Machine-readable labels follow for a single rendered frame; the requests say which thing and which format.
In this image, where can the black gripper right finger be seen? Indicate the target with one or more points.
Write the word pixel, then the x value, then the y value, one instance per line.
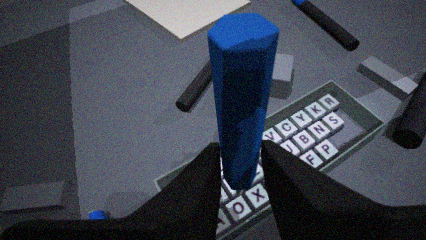
pixel 309 205

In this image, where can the grey keyboard with white letter keys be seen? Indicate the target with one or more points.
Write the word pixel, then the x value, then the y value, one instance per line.
pixel 323 127

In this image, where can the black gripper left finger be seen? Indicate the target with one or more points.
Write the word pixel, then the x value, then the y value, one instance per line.
pixel 186 209

